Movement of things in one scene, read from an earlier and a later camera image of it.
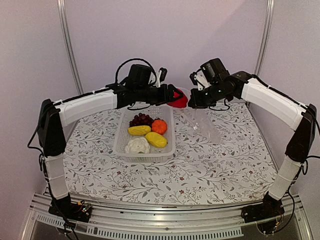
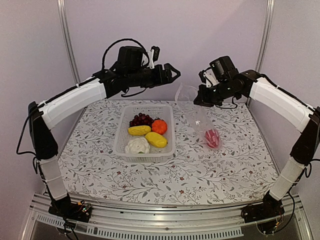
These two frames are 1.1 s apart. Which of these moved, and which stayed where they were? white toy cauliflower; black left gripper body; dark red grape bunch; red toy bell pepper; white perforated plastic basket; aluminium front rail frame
Moved: red toy bell pepper; black left gripper body
Stayed: aluminium front rail frame; dark red grape bunch; white perforated plastic basket; white toy cauliflower
